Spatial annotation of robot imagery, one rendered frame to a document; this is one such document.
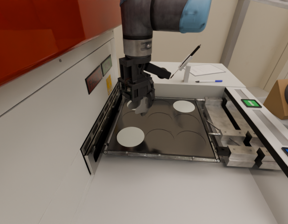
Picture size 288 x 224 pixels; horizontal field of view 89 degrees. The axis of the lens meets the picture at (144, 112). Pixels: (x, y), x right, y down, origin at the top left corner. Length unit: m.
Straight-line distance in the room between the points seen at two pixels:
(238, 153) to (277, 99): 0.51
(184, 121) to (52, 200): 0.49
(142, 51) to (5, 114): 0.29
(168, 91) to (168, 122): 0.23
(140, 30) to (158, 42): 1.98
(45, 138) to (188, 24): 0.34
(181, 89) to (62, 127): 0.59
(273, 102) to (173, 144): 0.65
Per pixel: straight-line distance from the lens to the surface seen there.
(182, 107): 0.71
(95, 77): 0.50
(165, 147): 0.51
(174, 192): 0.52
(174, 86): 0.77
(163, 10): 0.35
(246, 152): 0.58
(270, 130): 0.63
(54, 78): 0.34
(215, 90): 0.83
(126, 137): 0.54
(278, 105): 1.01
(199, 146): 0.54
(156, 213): 0.50
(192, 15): 0.34
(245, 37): 2.98
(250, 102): 0.74
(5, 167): 0.28
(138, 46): 0.38
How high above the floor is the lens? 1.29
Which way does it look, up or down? 36 degrees down
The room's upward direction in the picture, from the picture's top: straight up
